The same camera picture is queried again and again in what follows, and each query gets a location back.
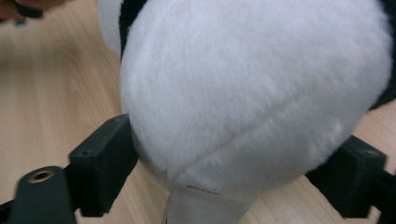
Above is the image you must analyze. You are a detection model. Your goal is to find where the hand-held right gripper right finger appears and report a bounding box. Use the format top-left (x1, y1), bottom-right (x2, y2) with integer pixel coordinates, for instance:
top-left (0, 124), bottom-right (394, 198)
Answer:
top-left (306, 134), bottom-right (396, 224)

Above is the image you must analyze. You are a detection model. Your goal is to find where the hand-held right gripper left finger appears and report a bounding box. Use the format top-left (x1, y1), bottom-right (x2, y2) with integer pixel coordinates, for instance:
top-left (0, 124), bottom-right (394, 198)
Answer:
top-left (68, 113), bottom-right (139, 217)

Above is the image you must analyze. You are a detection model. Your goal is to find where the panda plush toy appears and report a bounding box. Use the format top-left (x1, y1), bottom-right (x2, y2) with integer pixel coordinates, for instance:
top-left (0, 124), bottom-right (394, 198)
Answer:
top-left (96, 0), bottom-right (396, 224)

